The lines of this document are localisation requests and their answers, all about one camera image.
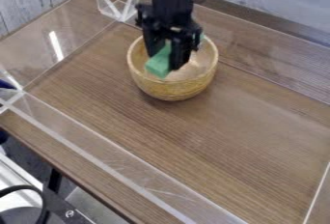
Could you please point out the clear acrylic corner bracket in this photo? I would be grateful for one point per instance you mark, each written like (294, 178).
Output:
(119, 10)

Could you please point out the brown wooden bowl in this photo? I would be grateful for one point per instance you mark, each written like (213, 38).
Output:
(183, 83)

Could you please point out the green rectangular block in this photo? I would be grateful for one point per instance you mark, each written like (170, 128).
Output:
(158, 63)

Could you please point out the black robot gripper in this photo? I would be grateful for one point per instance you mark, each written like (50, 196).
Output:
(160, 25)

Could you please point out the grey metal base plate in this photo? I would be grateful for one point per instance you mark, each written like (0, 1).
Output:
(62, 212)

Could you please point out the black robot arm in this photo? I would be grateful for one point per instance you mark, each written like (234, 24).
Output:
(182, 6)

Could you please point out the clear acrylic front barrier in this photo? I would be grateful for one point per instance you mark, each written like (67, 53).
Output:
(134, 188)

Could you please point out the black table leg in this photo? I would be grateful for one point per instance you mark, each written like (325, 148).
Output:
(55, 181)

